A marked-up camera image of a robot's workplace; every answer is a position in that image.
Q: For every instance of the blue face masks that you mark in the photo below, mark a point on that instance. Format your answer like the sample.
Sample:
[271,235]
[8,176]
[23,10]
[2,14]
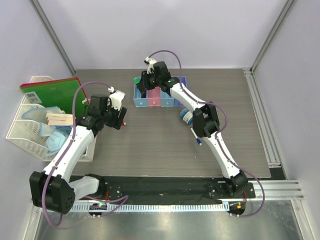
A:
[55,136]

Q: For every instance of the light blue end bin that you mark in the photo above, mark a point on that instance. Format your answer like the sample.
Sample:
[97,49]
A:
[139,101]

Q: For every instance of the white slotted cable duct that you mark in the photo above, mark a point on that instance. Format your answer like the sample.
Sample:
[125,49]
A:
[131,208]

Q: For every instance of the wooden blocks stack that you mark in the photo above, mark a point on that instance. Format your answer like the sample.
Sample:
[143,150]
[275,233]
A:
[59,119]

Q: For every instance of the green folder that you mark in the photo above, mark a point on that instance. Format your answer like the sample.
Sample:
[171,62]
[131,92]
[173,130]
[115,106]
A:
[57,93]

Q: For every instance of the blue white marker pen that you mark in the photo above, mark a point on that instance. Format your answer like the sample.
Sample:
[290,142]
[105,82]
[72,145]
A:
[196,137]

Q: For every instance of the blue plastic bin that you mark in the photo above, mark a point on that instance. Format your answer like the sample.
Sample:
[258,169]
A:
[166,100]

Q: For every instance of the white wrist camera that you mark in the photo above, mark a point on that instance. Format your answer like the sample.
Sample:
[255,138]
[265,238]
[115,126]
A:
[116,98]
[150,64]

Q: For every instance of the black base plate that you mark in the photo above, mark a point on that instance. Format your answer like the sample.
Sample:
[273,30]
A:
[169,191]

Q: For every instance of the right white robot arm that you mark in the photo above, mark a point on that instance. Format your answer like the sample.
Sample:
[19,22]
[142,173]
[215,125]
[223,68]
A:
[205,120]

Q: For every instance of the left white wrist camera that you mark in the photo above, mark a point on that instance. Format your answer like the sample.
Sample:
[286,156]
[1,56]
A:
[116,98]

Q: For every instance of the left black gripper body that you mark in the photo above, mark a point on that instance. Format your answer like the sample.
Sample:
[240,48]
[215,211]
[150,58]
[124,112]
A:
[110,116]

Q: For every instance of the blue slime jar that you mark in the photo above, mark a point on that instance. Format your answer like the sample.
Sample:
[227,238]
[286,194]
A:
[186,116]

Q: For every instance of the pink plastic bin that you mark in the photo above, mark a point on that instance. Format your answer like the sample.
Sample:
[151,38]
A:
[154,97]

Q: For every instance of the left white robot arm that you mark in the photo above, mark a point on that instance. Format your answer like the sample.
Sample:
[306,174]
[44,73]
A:
[52,189]

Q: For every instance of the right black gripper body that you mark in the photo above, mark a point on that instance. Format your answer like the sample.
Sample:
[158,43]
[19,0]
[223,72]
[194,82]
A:
[152,81]

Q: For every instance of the white mesh desk organizer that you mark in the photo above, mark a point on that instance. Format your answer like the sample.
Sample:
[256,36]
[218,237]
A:
[24,133]

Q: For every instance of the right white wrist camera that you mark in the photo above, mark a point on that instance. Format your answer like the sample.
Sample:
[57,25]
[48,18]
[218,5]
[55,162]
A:
[150,64]

